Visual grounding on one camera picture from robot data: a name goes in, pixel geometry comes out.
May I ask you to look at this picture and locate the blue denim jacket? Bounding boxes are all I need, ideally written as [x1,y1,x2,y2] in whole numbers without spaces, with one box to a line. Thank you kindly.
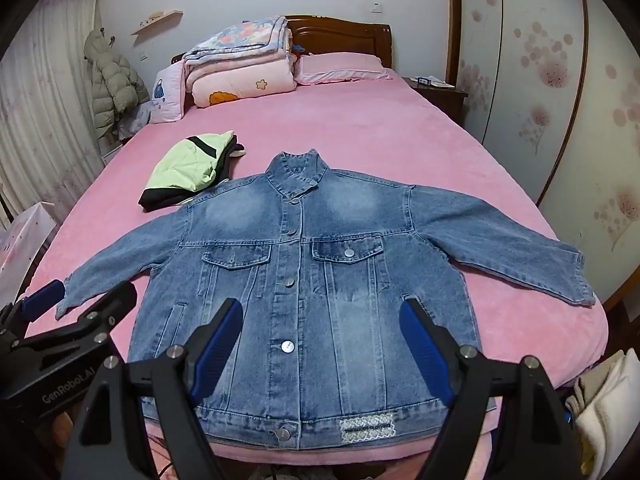
[56,152,596,451]

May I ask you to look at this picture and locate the white paper bag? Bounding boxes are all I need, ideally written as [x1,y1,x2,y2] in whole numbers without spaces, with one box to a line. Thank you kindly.
[0,202,58,307]

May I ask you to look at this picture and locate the white floral curtain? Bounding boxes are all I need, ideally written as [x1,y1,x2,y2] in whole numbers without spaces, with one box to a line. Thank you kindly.
[1,0,104,222]

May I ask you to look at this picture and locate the green and black folded garment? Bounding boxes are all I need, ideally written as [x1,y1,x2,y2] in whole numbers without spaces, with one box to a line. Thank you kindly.
[138,130,245,212]

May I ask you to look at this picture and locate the white cartoon cushion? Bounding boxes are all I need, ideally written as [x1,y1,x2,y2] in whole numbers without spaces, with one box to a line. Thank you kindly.
[150,61,186,124]

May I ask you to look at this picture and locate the olive puffer jacket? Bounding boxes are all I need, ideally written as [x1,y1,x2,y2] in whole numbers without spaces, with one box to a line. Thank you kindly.
[84,28,150,139]

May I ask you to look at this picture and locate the dark wooden nightstand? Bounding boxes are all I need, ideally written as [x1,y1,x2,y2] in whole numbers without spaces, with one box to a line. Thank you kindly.
[404,77,469,126]

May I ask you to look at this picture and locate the pink folded quilt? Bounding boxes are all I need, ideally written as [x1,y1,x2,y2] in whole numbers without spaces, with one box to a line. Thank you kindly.
[188,58,296,108]

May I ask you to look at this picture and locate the pink pillow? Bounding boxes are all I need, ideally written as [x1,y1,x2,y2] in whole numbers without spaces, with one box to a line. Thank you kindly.
[294,52,390,86]

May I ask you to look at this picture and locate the floral folded blanket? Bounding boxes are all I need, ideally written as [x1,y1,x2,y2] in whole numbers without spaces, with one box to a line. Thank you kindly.
[182,15,291,67]

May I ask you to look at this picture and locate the floral sliding wardrobe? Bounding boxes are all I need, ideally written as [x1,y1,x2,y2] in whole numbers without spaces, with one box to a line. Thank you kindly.
[458,0,639,300]

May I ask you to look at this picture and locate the wooden headboard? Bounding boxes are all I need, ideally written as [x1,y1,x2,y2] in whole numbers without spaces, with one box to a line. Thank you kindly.
[170,14,394,71]

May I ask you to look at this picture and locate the low wooden wall shelf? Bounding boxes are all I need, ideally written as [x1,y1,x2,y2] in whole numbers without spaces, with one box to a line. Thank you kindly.
[131,10,183,36]

